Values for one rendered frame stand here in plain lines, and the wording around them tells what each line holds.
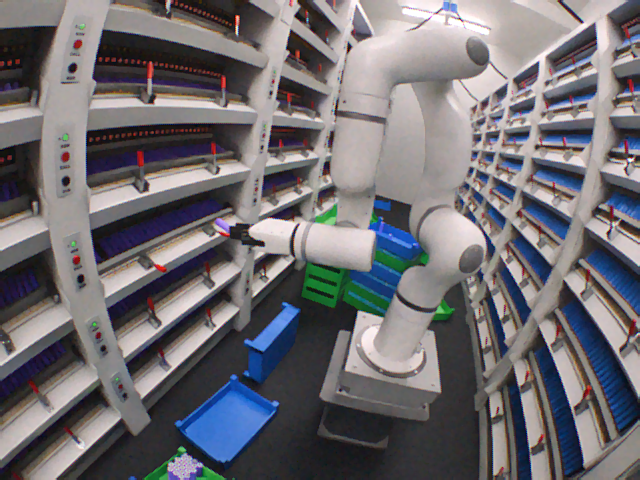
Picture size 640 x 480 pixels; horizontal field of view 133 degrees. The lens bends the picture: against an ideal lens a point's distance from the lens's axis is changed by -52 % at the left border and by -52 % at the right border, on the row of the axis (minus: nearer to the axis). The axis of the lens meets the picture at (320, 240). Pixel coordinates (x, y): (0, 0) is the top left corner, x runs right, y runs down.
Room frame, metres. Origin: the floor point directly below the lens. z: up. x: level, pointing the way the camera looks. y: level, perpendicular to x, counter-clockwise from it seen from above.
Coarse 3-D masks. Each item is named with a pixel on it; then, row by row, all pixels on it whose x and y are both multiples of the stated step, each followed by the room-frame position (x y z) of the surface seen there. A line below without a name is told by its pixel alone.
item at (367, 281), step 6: (354, 270) 1.36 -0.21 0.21; (354, 276) 1.36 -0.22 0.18; (360, 276) 1.34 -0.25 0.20; (366, 276) 1.32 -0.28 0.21; (360, 282) 1.34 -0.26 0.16; (366, 282) 1.32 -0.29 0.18; (372, 282) 1.30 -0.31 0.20; (378, 282) 1.28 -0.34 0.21; (372, 288) 1.29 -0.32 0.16; (378, 288) 1.27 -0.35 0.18; (384, 288) 1.26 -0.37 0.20; (390, 288) 1.24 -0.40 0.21; (384, 294) 1.25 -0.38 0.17; (390, 294) 1.23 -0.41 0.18
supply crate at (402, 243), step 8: (376, 224) 1.51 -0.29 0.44; (384, 224) 1.52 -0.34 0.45; (376, 232) 1.49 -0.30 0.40; (384, 232) 1.51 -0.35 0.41; (392, 232) 1.49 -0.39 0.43; (400, 232) 1.46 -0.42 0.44; (384, 240) 1.30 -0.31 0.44; (392, 240) 1.28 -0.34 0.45; (400, 240) 1.44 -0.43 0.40; (408, 240) 1.43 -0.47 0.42; (392, 248) 1.27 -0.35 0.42; (400, 248) 1.25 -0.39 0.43; (408, 248) 1.23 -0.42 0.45; (416, 248) 1.24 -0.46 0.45; (408, 256) 1.22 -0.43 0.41
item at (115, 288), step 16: (224, 192) 0.97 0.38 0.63; (224, 208) 0.95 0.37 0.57; (240, 208) 0.95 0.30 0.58; (96, 240) 0.49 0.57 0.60; (192, 240) 0.70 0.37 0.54; (208, 240) 0.75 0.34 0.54; (224, 240) 0.85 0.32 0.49; (160, 256) 0.58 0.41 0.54; (176, 256) 0.61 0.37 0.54; (192, 256) 0.69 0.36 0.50; (128, 272) 0.47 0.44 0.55; (144, 272) 0.50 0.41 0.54; (160, 272) 0.55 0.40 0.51; (112, 288) 0.40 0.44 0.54; (128, 288) 0.44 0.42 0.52; (112, 304) 0.39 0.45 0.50
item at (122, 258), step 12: (216, 216) 0.84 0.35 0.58; (180, 228) 0.69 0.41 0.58; (192, 228) 0.73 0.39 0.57; (156, 240) 0.59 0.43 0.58; (168, 240) 0.63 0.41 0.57; (132, 252) 0.51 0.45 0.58; (156, 252) 0.57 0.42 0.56; (108, 264) 0.43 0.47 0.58; (120, 264) 0.47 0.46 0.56; (132, 264) 0.49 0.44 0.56; (108, 276) 0.41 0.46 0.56
